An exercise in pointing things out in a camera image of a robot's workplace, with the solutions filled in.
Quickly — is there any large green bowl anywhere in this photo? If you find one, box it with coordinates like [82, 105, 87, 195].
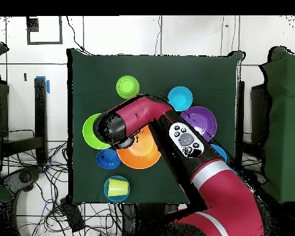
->
[82, 112, 111, 150]

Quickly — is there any small dark blue bowl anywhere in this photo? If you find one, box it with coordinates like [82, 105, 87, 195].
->
[96, 147, 122, 170]

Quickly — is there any black metal stand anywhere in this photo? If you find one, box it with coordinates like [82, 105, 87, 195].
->
[1, 77, 48, 164]

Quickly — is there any translucent blue ridged bowl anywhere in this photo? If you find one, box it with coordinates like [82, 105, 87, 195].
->
[103, 175, 131, 203]

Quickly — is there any large orange bowl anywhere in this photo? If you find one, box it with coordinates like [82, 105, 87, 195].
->
[116, 125, 162, 170]

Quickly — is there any purple bowl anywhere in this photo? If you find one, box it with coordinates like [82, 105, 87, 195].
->
[180, 106, 218, 143]

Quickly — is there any black power strip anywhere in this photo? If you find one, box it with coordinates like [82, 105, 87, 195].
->
[59, 196, 86, 233]

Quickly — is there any large blue bowl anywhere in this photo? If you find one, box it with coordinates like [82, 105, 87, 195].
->
[210, 144, 237, 174]

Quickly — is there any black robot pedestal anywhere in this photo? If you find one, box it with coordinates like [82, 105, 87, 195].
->
[121, 203, 187, 236]

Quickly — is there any small light blue bowl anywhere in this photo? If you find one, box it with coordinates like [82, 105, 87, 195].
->
[167, 85, 194, 112]

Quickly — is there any yellow cup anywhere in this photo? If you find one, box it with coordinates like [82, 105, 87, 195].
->
[108, 178, 128, 197]

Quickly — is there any black square floor frame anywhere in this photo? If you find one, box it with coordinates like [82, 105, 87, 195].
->
[26, 16, 63, 45]

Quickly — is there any dark green tablecloth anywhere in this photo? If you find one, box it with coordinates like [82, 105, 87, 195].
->
[67, 47, 244, 205]

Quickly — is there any small green bowl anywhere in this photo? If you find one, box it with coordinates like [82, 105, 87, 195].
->
[116, 75, 141, 100]

